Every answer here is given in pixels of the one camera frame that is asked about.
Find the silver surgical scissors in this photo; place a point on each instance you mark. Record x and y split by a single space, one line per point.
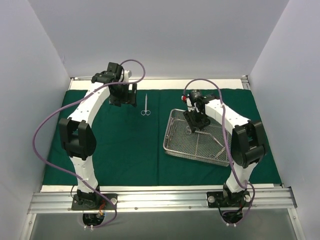
145 111

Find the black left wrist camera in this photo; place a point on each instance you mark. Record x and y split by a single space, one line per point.
114 69

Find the silver surgical tweezers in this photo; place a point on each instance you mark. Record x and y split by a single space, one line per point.
219 149

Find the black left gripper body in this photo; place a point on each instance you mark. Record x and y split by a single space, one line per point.
124 99

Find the aluminium frame rail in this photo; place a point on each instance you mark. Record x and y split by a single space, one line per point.
57 199

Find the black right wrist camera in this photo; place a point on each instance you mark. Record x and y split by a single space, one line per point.
195 96

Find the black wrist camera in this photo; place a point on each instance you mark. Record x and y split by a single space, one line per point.
114 69
195 96

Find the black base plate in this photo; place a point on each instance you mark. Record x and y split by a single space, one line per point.
217 199
93 201

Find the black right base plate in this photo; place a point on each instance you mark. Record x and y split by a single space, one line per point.
217 199

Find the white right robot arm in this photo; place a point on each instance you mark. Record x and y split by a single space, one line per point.
245 140

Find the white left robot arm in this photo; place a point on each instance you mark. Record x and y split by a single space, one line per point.
76 135

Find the metal mesh instrument tray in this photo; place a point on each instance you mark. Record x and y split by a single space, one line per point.
197 147

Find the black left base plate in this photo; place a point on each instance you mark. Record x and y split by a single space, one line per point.
93 201

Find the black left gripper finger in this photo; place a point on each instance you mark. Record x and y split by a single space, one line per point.
133 95
115 102

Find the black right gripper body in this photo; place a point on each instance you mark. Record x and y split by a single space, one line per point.
196 119

